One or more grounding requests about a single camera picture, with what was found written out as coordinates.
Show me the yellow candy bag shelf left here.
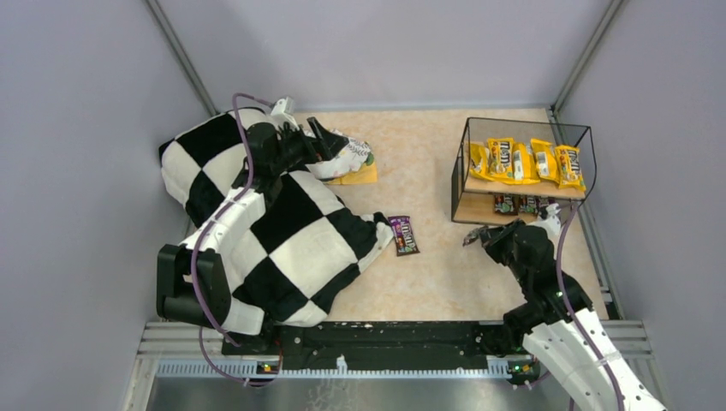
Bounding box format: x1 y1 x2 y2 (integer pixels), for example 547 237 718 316
512 142 540 185

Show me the yellow m&m bag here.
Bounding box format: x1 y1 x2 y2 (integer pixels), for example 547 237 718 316
555 145 586 193
487 137 515 184

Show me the yellow candy bag barcode side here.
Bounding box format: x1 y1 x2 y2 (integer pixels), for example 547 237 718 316
469 143 493 182

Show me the yellow candy bag shelf middle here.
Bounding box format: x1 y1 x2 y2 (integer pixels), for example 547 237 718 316
530 139 559 182

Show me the yellow m&m bag on shelf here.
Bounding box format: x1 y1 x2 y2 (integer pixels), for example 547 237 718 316
555 145 586 193

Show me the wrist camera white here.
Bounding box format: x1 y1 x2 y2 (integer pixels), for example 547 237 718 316
533 203 562 242
270 96 298 129

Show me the black wire mesh shelf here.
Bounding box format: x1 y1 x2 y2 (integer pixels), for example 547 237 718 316
451 117 592 225

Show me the black white checkered cloth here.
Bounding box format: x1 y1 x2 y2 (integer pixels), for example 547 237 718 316
158 110 395 329

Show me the purple m&m bag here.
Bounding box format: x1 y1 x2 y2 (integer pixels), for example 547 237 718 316
462 225 489 247
494 194 518 216
388 216 420 257

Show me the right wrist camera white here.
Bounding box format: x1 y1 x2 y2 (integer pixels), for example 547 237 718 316
533 203 562 242

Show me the animal print white cloth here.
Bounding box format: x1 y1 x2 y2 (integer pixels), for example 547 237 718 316
306 128 376 183

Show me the yellow cloth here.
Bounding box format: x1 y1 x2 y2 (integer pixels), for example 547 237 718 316
326 162 378 185

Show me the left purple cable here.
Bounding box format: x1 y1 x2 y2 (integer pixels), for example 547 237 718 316
189 92 279 388

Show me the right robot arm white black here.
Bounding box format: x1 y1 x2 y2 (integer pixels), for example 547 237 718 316
476 217 666 410

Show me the yellow candy bag shelf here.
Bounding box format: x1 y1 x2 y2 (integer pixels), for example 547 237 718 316
530 139 559 182
512 142 540 185

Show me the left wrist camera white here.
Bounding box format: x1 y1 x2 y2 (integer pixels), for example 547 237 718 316
270 96 298 129

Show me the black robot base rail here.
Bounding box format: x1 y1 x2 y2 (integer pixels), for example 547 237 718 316
222 321 549 385

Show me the yellow m&m bag front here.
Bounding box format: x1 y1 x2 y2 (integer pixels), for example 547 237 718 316
487 137 515 184

